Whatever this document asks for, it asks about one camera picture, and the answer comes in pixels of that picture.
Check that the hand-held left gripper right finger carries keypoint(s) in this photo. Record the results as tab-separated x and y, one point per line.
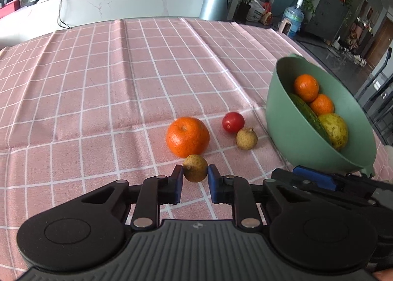
215	185

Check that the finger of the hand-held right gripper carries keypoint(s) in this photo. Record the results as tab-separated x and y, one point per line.
316	177
284	175

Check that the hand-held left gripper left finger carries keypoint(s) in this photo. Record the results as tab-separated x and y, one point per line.
176	183

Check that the brown longan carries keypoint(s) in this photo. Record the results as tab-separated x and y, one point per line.
195	168
246	139

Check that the green colander bowl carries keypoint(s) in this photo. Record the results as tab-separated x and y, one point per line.
285	133

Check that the yellow-green pear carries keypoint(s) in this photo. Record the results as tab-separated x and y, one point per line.
335	130

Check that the green cucumber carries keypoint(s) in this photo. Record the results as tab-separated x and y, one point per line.
308	116

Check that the orange tangerine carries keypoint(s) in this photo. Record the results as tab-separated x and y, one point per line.
188	137
306	87
321	105

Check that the red cherry tomato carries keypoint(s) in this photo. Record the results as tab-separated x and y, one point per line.
233	121

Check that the pink checked tablecloth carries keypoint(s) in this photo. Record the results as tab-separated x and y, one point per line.
92	99

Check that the small white space heater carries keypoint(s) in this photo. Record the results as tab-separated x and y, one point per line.
285	26

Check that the blue water dispenser bottle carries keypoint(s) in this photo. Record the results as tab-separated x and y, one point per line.
294	18

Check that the small brown bag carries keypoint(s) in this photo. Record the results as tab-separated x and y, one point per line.
266	17

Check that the grey drawer cabinet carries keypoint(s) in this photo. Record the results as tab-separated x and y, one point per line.
328	17

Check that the white plastic bag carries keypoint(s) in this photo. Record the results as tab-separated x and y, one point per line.
255	10

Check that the silver round trash can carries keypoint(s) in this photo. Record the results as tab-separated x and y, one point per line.
216	1

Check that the white marble television cabinet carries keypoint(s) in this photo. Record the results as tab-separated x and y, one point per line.
122	4

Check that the long red box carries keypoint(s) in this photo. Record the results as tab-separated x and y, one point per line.
8	9

